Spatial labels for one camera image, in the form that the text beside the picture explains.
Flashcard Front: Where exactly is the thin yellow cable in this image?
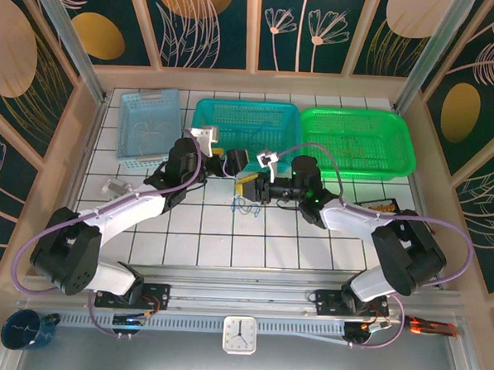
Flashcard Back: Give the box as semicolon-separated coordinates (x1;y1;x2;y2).
334;135;361;159
349;134;386;165

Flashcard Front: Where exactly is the teal plastic basket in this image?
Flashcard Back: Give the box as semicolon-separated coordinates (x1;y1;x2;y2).
186;97;303;175

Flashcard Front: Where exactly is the light blue plastic basket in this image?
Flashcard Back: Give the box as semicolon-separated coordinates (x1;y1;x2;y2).
115;85;185;174

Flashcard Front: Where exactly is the small clear plastic holder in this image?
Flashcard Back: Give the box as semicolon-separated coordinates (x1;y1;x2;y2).
100;176;133;199

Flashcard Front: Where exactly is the green plastic basket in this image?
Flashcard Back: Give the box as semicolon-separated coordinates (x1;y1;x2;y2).
296;105;420;181

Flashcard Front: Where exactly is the white square clock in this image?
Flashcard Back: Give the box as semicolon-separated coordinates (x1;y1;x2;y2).
221;314;260;356

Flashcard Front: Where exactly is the orange black screwdriver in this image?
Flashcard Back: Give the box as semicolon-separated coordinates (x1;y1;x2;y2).
400;315;457;329
406;324;459;339

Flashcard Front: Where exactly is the dark blue mug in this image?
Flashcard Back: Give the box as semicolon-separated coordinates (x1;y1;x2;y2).
0;307;62;353

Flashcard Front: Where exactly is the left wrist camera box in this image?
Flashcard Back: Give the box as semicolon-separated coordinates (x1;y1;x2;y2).
188;123;221;159

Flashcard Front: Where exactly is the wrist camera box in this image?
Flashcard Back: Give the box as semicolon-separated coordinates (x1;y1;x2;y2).
254;147;282;184
188;123;221;159

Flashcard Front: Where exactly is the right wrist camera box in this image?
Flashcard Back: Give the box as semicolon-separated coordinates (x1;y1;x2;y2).
254;147;282;184

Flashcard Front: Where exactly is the aluminium mounting rail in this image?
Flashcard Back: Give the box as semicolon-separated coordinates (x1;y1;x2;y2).
16;255;465;332

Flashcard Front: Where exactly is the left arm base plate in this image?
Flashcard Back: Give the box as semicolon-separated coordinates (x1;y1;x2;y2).
94;279;172;313

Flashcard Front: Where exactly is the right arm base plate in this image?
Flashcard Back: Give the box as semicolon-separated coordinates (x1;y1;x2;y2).
313;287;391;322

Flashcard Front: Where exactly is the grey slotted cable duct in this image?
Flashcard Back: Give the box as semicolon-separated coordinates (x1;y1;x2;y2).
55;310;348;341

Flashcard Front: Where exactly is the aluminium corner post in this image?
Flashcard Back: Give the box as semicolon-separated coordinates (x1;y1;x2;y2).
22;0;113;104
393;0;473;117

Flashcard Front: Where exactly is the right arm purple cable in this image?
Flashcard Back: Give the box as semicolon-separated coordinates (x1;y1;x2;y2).
268;139;481;355

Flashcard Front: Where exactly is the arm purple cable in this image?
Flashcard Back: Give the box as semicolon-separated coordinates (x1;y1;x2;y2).
7;125;205;341
268;139;481;355

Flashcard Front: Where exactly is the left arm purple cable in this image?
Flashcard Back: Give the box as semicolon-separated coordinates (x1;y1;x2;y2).
7;125;205;341

